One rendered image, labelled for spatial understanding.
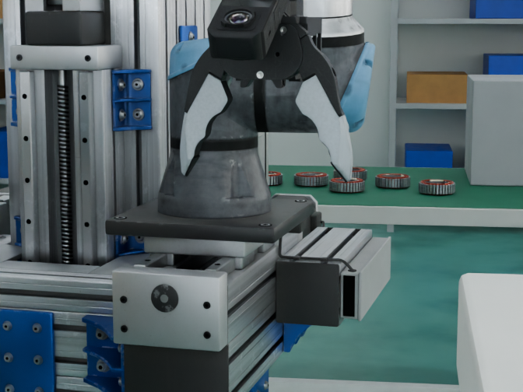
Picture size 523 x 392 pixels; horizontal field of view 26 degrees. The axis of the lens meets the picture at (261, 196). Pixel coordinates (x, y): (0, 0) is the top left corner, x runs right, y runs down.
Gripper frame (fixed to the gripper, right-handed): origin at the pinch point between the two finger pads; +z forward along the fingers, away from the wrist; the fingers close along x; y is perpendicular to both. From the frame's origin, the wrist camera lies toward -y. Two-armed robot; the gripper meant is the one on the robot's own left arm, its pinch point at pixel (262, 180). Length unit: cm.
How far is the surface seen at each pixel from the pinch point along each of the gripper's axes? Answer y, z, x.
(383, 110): 637, 47, 91
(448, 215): 230, 43, 7
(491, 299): -58, -5, -23
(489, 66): 591, 16, 21
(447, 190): 253, 39, 10
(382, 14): 637, -15, 92
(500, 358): -64, -5, -23
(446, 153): 588, 68, 44
